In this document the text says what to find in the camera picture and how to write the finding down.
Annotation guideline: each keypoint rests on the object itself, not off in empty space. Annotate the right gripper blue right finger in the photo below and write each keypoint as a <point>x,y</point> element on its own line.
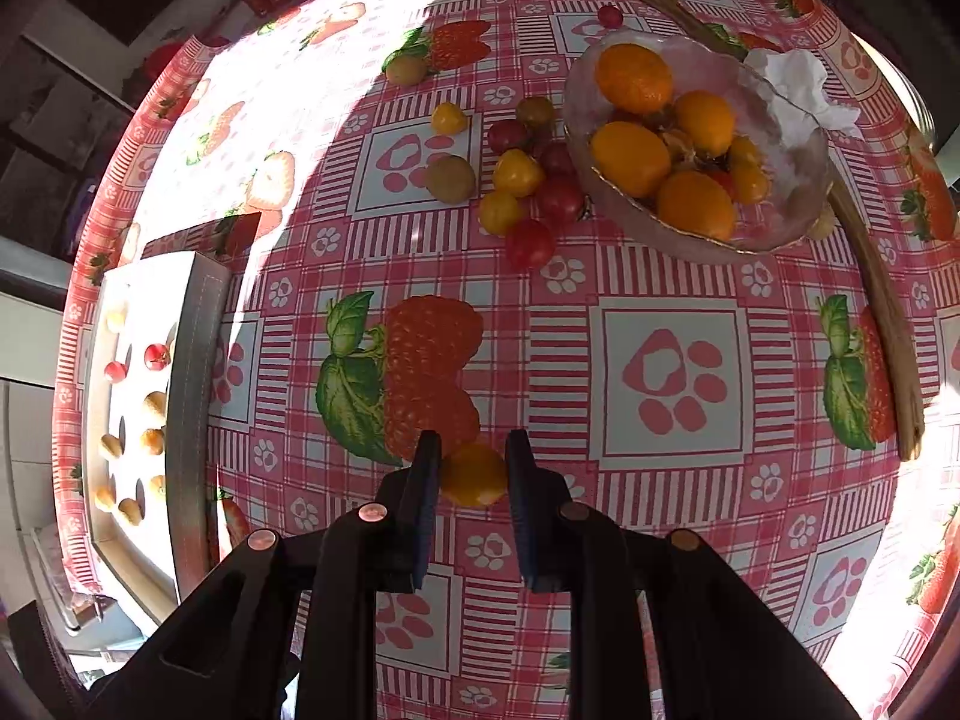
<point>536,497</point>

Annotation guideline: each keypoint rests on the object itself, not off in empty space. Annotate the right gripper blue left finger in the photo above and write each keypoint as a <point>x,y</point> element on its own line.
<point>416,491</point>

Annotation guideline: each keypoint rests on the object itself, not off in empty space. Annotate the yellow cherry tomato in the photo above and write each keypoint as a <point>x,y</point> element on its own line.
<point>474,476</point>
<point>449,120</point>

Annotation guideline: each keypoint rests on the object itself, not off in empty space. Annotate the red cherry tomato cluster front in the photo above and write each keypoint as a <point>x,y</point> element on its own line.
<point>529,244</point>

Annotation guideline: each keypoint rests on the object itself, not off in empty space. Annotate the grey shallow cardboard tray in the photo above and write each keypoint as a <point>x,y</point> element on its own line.
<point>144,432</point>

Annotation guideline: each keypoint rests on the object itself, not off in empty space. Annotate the red strawberry pattern tablecloth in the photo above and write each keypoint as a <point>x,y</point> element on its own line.
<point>746,399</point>

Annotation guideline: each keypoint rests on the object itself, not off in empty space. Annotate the brown longan near cluster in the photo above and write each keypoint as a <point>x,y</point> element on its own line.
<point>451,180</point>

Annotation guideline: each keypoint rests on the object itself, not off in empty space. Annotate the orange kumquat front in bowl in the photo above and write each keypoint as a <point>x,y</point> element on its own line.
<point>693,202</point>

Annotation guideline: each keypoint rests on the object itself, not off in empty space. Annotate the orange kumquat in bowl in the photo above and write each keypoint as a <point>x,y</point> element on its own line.
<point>630,156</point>
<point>707,119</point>
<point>634,78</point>
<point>693,202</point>

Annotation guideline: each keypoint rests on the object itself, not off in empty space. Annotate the orange kumquat left in bowl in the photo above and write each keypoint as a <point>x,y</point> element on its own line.
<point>630,156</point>

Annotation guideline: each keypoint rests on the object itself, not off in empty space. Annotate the clear glass fruit bowl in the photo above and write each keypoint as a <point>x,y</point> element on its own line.
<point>691,152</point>

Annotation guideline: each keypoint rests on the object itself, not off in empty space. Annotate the orange kumquat right in bowl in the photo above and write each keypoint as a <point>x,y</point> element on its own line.
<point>707,119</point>

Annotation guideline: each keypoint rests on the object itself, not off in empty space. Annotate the brown longan far left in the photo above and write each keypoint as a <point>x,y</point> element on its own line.
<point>405,70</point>

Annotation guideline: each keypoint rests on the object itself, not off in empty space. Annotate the orange kumquat top in bowl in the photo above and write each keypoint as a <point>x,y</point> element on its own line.
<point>634,78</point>

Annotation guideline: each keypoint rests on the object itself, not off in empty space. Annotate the crumpled white tissue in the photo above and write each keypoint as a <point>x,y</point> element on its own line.
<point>800,104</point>

